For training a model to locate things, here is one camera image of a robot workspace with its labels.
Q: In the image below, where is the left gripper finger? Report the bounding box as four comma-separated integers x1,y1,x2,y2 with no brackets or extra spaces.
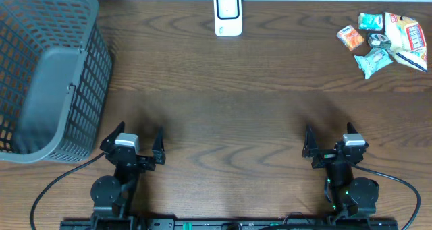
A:
99,121,125,152
152,127,166,165

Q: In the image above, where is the teal wet wipes pack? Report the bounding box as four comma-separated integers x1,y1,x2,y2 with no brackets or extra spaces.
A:
354,47,393,80

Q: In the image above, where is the small orange box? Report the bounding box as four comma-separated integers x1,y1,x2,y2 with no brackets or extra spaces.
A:
337,25,365,51

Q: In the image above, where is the dark green round-logo packet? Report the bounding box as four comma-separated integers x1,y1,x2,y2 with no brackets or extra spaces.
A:
367,33,392,49

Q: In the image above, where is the yellow snack bag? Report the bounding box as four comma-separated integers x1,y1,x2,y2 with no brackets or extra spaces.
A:
384,12,427,72

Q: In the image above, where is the small teal packet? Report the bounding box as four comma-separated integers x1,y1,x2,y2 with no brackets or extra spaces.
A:
358,13,383,31

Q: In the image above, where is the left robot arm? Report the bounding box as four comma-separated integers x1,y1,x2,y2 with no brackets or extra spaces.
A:
90,122,166,229

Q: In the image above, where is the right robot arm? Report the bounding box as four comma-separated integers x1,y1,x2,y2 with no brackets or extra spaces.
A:
302,123,379,219

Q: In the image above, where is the white barcode scanner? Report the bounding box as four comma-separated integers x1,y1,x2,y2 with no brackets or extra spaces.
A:
213,0,243,37

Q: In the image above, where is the grey plastic shopping basket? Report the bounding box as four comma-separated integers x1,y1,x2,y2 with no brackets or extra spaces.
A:
1,0,113,163

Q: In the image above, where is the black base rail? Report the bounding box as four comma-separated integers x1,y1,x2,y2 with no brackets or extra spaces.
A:
59,218,398,230

